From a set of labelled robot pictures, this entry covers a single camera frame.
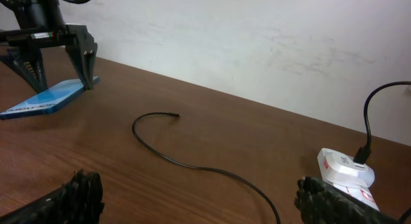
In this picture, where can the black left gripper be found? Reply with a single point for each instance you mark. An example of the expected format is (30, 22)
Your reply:
(28, 63)

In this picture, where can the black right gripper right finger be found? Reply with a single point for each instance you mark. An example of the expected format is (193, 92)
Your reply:
(319, 202)

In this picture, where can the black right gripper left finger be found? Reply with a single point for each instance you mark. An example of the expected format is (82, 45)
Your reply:
(79, 201)

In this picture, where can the blue Galaxy smartphone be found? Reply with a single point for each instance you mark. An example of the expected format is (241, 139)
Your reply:
(47, 102)

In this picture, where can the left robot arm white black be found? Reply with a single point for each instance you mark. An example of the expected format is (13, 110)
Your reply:
(42, 26)

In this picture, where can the white USB charger adapter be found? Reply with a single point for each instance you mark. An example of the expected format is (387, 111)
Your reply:
(338, 168)

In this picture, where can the white power strip red switches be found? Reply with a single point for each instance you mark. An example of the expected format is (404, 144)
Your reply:
(362, 194)

